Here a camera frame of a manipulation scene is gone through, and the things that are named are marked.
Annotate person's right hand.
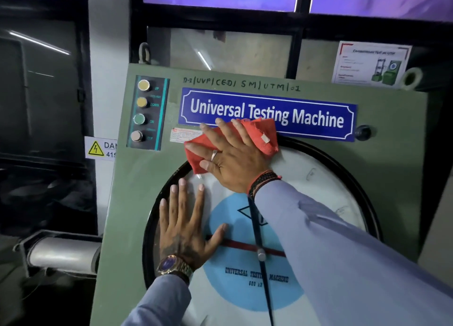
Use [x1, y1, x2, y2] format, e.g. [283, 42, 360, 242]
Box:
[185, 118, 275, 194]

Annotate person's left hand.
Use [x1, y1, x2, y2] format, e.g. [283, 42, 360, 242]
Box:
[158, 178, 228, 271]

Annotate red cleaning cloth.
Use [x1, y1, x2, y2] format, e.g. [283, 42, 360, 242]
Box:
[184, 118, 279, 175]

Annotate person's right forearm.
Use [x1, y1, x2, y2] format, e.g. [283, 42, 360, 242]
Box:
[254, 181, 453, 326]

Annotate person's left forearm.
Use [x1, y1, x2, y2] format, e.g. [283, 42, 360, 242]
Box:
[122, 274, 192, 326]

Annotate red dial pointer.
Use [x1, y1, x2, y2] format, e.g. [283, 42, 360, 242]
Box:
[205, 234, 286, 258]

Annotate red and white label sticker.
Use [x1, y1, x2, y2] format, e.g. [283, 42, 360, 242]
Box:
[169, 128, 203, 144]

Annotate gold wristwatch with blue face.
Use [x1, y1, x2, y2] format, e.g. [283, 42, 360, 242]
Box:
[156, 254, 194, 284]

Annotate black push button panel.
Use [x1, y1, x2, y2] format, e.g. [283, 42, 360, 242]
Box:
[127, 75, 170, 151]

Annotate black dial pointer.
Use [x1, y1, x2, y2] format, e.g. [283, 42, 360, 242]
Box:
[247, 195, 275, 326]

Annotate blue nameplate sign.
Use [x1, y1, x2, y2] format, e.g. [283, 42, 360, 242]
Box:
[178, 87, 358, 142]

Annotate yellow electrical warning sign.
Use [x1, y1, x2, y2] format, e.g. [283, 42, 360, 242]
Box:
[84, 136, 118, 162]

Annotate round white dial gauge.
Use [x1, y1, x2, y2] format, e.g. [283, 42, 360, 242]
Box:
[142, 135, 383, 326]

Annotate grey metal cylinder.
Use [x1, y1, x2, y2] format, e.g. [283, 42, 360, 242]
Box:
[14, 230, 103, 277]

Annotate grey lifting eye bolt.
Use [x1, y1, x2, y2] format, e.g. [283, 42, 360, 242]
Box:
[138, 42, 152, 65]

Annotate white paper poster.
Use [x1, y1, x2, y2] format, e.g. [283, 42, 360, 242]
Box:
[331, 41, 413, 87]

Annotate green machine cabinet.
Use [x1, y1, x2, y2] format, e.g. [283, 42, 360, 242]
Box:
[90, 63, 429, 326]

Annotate dark glass door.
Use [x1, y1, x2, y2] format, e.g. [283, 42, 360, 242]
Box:
[0, 0, 98, 236]

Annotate pale green lifting eye bolt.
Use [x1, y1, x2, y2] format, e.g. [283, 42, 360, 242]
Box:
[399, 67, 423, 91]

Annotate black and red wrist bracelets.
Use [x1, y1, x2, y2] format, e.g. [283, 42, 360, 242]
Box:
[247, 171, 282, 200]

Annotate black window frame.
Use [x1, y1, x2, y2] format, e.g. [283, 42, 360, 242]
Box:
[130, 0, 453, 91]

